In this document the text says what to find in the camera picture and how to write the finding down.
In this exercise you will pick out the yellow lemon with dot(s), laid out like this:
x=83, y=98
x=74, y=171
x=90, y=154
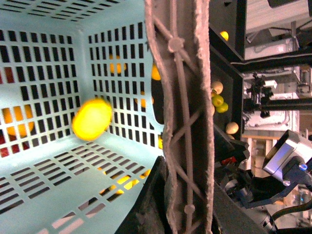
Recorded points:
x=92, y=119

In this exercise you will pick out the brown basket handle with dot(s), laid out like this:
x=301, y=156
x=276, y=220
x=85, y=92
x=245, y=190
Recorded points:
x=178, y=37

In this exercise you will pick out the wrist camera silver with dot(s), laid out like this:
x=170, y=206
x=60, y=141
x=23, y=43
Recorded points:
x=289, y=145

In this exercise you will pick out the light blue plastic basket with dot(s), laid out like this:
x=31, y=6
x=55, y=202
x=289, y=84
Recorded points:
x=55, y=55

